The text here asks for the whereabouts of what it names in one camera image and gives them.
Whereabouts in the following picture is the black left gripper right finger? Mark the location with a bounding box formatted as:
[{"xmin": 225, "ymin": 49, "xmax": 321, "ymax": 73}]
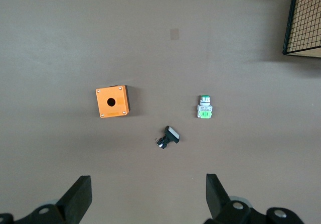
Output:
[{"xmin": 204, "ymin": 173, "xmax": 305, "ymax": 224}]

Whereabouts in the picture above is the black button with white face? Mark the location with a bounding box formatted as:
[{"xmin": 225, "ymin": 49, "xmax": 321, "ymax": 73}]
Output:
[{"xmin": 154, "ymin": 125, "xmax": 181, "ymax": 150}]

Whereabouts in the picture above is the black wire tray wooden base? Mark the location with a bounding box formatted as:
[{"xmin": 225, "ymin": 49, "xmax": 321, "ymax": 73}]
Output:
[{"xmin": 282, "ymin": 0, "xmax": 321, "ymax": 59}]

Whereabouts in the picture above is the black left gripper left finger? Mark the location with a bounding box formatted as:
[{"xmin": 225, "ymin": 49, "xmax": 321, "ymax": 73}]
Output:
[{"xmin": 0, "ymin": 175, "xmax": 92, "ymax": 224}]

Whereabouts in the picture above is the orange push button enclosure box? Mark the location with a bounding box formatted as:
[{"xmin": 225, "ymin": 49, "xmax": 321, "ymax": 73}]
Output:
[{"xmin": 95, "ymin": 84, "xmax": 131, "ymax": 119}]

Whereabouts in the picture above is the green push button switch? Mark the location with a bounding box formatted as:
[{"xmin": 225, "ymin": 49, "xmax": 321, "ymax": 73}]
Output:
[{"xmin": 196, "ymin": 94, "xmax": 214, "ymax": 120}]

